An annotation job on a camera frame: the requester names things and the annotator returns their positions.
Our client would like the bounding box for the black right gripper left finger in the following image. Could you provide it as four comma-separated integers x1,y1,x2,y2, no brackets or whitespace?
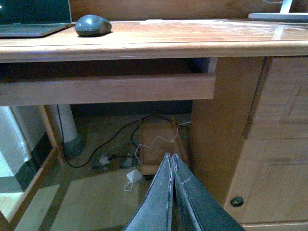
123,153,174,231

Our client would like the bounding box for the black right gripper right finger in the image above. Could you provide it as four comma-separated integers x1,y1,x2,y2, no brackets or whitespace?
172,154,244,231

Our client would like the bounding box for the grey Logitech wireless mouse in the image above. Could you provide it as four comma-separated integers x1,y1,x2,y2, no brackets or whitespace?
75,14,112,37

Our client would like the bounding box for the white power adapter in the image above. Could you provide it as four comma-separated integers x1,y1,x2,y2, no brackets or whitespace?
127,169,142,183

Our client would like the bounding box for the white plug on floor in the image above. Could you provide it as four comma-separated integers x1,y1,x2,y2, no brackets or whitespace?
99,157,111,166

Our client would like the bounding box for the wooden wheeled cart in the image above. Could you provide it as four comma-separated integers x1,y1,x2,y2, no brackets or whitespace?
139,118,191,176

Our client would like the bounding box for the wooden desk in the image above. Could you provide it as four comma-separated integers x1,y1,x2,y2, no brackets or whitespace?
0,0,308,231

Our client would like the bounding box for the white pipe with grey base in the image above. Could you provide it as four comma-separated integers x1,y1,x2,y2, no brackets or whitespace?
51,104,85,159

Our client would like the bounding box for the white lamp base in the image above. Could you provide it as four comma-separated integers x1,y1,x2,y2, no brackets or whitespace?
248,0,308,23

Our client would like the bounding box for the silver laptop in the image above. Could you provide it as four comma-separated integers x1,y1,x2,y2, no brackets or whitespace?
0,0,72,38

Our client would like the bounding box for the black ring cabinet handle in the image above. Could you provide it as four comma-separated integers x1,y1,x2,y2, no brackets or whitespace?
230,196,244,207

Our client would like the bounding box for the white thin cable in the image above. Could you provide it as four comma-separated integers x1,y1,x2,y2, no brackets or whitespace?
124,121,192,193

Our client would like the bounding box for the black floor cable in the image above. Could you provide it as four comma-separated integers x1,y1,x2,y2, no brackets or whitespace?
56,104,169,168

